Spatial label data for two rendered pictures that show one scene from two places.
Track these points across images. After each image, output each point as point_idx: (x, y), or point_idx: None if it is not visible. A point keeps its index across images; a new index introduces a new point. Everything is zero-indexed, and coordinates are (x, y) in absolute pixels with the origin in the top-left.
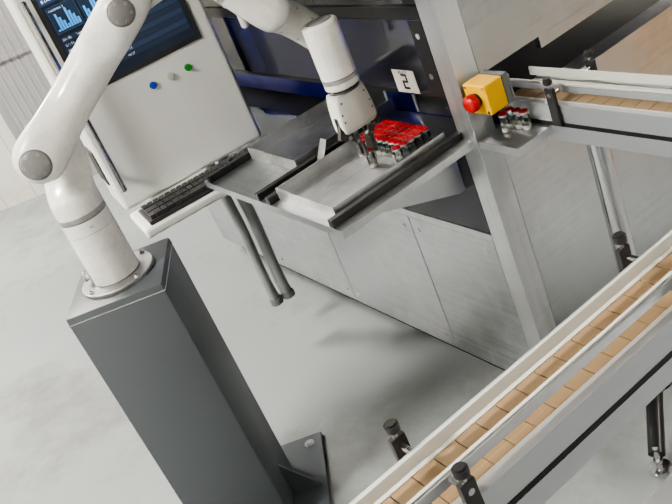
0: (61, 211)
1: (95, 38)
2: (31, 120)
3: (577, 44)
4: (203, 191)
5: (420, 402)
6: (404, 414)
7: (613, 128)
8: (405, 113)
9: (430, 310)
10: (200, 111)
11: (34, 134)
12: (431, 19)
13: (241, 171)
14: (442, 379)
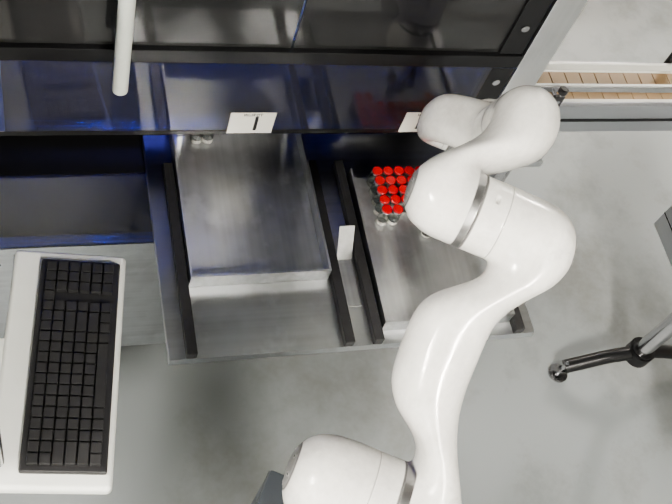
0: None
1: (522, 303)
2: (447, 478)
3: None
4: (109, 371)
5: (237, 415)
6: (239, 438)
7: (601, 117)
8: (323, 138)
9: None
10: None
11: (459, 492)
12: (536, 68)
13: (214, 315)
14: (225, 377)
